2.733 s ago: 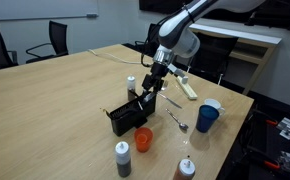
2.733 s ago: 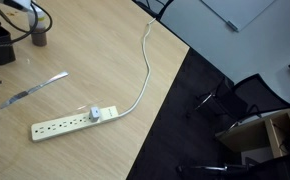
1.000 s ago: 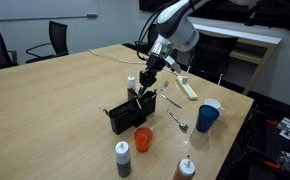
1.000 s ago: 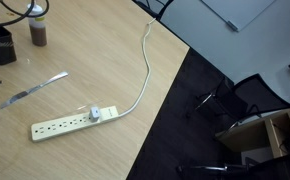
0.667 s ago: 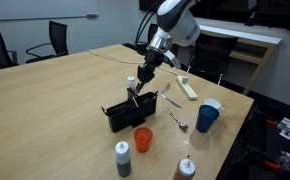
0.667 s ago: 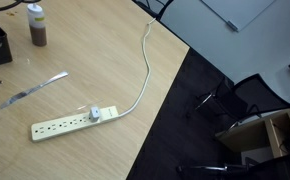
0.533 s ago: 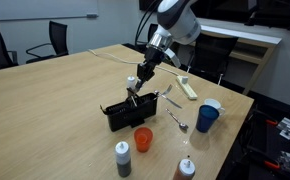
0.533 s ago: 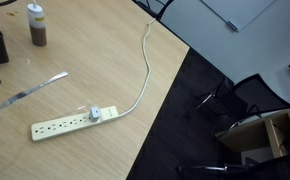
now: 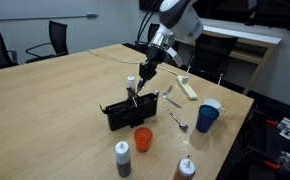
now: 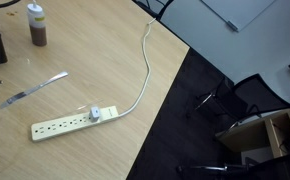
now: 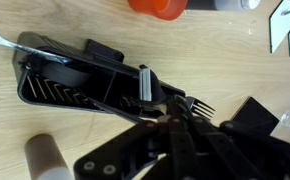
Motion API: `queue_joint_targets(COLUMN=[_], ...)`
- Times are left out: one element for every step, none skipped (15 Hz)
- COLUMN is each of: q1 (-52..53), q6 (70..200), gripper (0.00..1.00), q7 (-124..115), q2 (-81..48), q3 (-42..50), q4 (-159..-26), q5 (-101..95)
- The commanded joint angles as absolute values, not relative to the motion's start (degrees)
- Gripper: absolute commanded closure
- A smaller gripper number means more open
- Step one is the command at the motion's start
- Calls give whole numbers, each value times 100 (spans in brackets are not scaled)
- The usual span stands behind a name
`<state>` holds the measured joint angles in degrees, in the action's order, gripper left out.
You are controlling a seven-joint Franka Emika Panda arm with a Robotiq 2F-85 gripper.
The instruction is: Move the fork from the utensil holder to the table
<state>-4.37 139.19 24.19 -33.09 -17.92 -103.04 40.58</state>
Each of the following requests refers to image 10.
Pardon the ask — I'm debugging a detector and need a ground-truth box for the cream power strip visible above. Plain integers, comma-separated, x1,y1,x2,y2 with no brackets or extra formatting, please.
30,105,120,143

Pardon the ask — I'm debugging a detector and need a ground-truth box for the grey wall board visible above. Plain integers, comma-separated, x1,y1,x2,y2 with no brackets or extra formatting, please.
200,0,277,33

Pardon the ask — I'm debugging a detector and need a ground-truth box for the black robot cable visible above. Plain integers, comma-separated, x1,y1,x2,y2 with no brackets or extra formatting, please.
0,0,21,10

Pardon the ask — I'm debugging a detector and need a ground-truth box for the white plug adapter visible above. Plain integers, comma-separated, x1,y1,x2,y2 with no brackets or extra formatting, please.
88,106,102,124

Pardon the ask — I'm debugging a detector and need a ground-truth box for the wooden shelf desk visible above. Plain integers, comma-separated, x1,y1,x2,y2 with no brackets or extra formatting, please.
214,108,290,160

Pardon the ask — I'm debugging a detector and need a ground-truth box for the black mesh office chair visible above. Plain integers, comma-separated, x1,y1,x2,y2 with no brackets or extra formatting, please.
186,73,290,133

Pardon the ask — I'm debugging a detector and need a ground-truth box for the squeeze bottle with brown sauce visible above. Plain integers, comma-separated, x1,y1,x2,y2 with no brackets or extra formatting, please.
26,0,48,47

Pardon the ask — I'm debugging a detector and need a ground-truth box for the silver table knife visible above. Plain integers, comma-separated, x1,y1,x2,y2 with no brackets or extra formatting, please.
0,71,69,110

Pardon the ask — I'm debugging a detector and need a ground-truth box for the black chair frame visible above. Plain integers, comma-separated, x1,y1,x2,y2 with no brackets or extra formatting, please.
131,0,175,21

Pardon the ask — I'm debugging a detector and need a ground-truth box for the cream power strip cord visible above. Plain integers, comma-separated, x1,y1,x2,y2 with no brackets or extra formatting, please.
117,18,158,119

